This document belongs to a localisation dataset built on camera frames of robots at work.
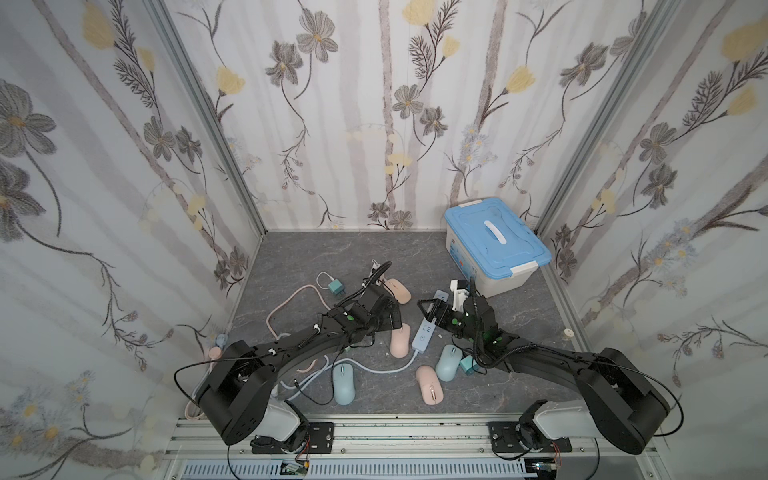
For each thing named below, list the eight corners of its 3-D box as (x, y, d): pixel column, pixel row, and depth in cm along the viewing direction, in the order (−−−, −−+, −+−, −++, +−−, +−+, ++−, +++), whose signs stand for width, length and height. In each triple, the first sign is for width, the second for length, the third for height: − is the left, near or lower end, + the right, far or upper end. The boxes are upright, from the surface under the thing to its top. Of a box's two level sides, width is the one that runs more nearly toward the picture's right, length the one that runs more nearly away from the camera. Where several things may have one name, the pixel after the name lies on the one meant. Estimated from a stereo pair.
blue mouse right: (432, 376, 86) (433, 373, 84) (443, 344, 92) (444, 340, 90) (453, 384, 84) (454, 381, 82) (462, 351, 90) (463, 348, 88)
